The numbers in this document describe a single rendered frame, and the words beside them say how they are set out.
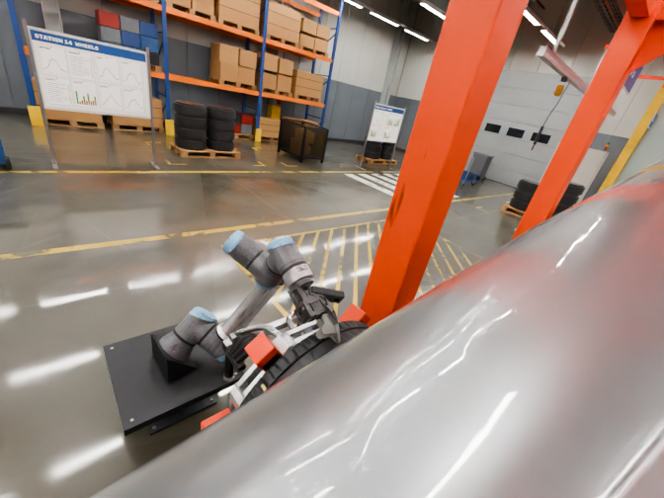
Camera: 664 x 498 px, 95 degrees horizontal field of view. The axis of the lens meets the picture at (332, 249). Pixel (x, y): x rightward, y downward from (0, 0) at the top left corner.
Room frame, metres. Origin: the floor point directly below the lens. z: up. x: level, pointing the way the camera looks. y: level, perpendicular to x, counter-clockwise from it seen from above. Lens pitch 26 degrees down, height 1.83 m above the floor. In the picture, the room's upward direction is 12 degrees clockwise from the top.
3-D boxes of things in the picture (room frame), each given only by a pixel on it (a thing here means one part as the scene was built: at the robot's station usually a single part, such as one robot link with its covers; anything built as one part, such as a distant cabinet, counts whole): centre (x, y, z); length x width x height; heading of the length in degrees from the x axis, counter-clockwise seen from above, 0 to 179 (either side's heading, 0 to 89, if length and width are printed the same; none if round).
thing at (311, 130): (9.38, 1.54, 0.49); 1.27 x 0.88 x 0.97; 46
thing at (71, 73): (5.07, 4.14, 0.98); 1.50 x 0.50 x 1.95; 136
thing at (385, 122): (10.15, -0.82, 0.98); 1.50 x 0.50 x 1.95; 136
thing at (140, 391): (1.22, 0.76, 0.15); 0.60 x 0.60 x 0.30; 46
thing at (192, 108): (7.38, 3.49, 0.55); 1.40 x 0.80 x 1.09; 138
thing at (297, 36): (9.96, 4.57, 2.30); 8.30 x 1.23 x 4.60; 136
